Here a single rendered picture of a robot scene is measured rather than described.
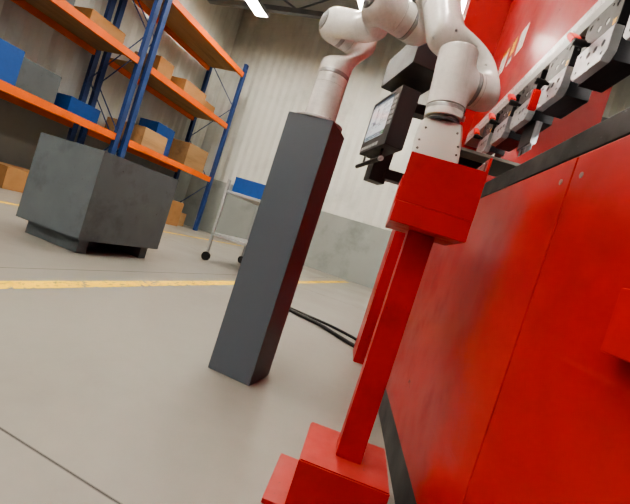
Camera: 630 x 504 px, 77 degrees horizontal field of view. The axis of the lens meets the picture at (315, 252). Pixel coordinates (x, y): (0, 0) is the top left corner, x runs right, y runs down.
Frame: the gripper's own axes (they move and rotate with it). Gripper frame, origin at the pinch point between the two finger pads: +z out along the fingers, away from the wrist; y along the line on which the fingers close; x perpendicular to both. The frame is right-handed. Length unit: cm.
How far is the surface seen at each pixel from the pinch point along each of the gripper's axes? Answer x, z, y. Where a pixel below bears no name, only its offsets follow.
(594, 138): 24.1, -8.4, -20.0
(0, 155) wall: -433, -9, 560
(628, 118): 31.3, -9.0, -20.3
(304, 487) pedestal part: 5, 67, 11
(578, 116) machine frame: -138, -82, -84
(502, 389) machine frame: 21.8, 32.8, -16.4
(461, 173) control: 5.0, -4.1, -5.5
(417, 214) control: 5.1, 6.0, 1.2
